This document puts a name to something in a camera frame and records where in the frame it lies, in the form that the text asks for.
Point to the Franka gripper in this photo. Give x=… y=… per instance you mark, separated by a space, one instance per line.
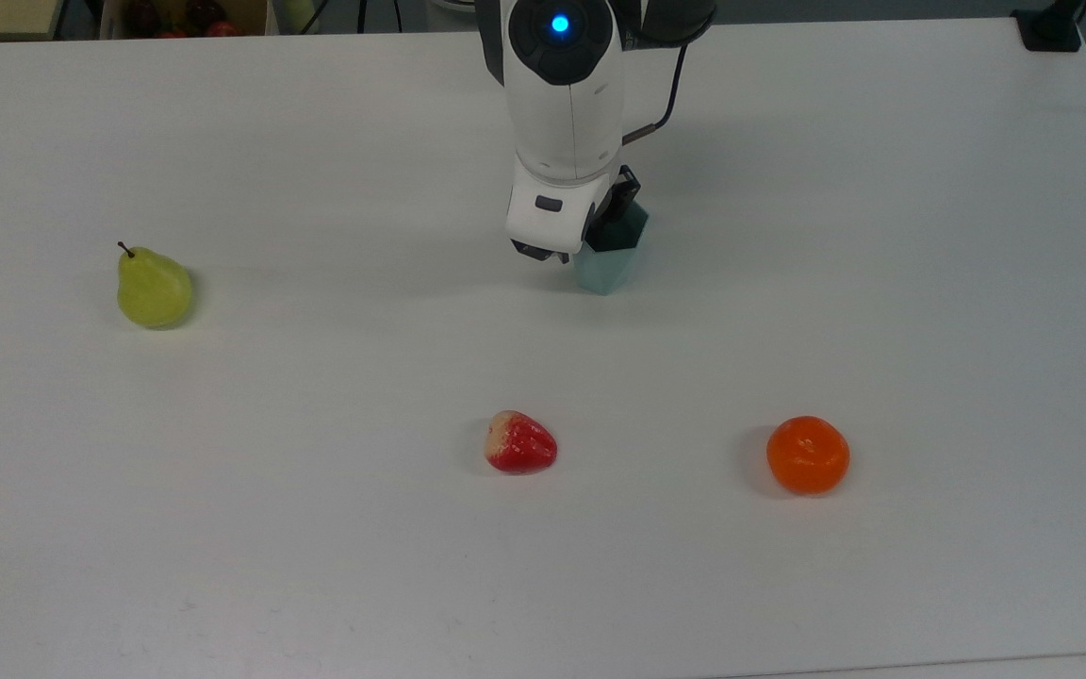
x=552 y=212

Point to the teal hexagonal mug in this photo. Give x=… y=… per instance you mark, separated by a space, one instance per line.
x=607 y=269

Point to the red strawberry toy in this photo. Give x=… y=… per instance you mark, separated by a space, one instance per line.
x=524 y=445

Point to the black tripod legs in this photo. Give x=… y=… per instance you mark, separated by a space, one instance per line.
x=354 y=14

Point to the orange tangerine toy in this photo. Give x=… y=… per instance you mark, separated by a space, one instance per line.
x=808 y=455

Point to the green pear toy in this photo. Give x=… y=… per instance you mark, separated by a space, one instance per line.
x=154 y=292

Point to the box of toy fruit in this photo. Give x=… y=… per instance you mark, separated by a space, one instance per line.
x=185 y=17

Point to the black clamp base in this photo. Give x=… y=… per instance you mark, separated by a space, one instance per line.
x=1050 y=26

